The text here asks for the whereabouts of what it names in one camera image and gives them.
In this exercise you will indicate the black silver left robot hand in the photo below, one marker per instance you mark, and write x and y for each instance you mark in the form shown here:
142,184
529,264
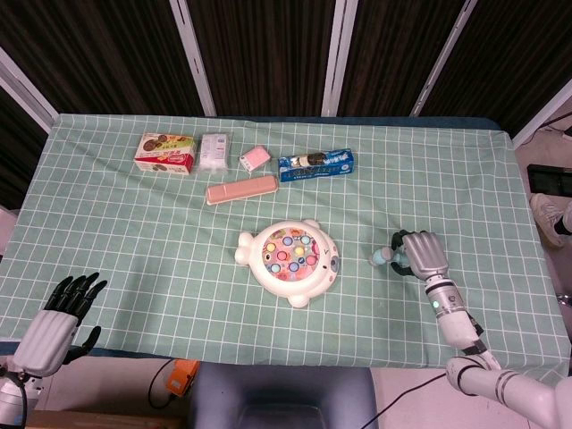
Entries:
44,339

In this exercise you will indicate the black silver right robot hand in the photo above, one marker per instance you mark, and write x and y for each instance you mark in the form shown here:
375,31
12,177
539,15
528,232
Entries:
424,254

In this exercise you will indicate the light blue handle toy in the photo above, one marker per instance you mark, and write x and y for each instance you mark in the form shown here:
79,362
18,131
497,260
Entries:
380,258

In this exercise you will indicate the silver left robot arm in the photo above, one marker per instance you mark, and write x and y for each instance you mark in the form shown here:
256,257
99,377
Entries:
11,397

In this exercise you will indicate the white whack-a-mole toy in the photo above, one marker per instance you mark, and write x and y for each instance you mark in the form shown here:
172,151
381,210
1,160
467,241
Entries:
286,272

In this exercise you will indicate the white sneaker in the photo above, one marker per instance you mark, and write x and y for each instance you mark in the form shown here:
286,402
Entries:
549,216

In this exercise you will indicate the long blue cookie box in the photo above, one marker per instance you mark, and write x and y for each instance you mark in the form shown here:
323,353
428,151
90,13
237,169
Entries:
317,166

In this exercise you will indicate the orange device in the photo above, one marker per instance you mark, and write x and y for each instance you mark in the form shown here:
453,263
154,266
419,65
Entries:
183,377

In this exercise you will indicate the black floor device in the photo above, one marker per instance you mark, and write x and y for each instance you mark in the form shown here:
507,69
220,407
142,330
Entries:
547,179

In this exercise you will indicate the green checkered tablecloth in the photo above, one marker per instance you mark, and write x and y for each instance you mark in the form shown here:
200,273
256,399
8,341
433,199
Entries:
179,268

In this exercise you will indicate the long pink case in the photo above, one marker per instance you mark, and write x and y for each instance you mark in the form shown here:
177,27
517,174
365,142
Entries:
241,190

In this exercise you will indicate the small pink white box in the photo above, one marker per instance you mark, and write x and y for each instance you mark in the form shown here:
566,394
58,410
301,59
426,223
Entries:
254,158

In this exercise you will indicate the red white cookie box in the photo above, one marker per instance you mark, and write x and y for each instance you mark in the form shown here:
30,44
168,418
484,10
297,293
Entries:
166,154

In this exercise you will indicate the clear packet of white tissues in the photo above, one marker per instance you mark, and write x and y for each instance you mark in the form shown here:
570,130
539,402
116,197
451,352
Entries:
213,152

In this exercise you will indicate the white partition post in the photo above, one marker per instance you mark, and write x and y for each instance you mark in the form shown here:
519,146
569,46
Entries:
440,60
27,96
545,114
337,58
192,53

